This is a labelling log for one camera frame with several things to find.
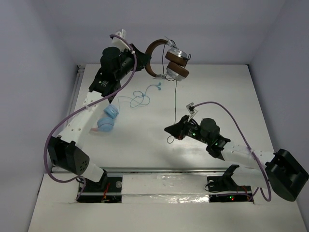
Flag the brown silver headphones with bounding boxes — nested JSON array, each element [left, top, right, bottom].
[[145, 39, 190, 81]]

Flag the black headphone cable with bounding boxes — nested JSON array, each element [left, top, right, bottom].
[[160, 40, 192, 145]]

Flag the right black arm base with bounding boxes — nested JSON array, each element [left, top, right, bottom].
[[204, 164, 254, 203]]

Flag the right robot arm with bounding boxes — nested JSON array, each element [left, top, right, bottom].
[[164, 115, 309, 202]]

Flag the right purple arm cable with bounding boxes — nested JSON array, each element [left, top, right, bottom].
[[193, 101, 272, 202]]

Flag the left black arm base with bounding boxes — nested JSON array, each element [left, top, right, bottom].
[[77, 174, 123, 203]]

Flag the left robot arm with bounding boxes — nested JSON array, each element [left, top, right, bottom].
[[43, 43, 151, 190]]

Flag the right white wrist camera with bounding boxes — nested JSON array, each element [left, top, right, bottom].
[[186, 102, 198, 120]]

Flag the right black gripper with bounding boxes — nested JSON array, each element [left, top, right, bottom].
[[164, 115, 211, 145]]

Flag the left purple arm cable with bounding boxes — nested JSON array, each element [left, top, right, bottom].
[[44, 34, 139, 202]]

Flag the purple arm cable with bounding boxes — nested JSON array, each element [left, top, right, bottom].
[[44, 34, 139, 202], [193, 101, 272, 202]]

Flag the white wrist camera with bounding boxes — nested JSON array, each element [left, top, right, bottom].
[[186, 102, 198, 120], [112, 29, 130, 52]]

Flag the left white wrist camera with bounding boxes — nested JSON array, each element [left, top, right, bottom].
[[112, 29, 130, 52]]

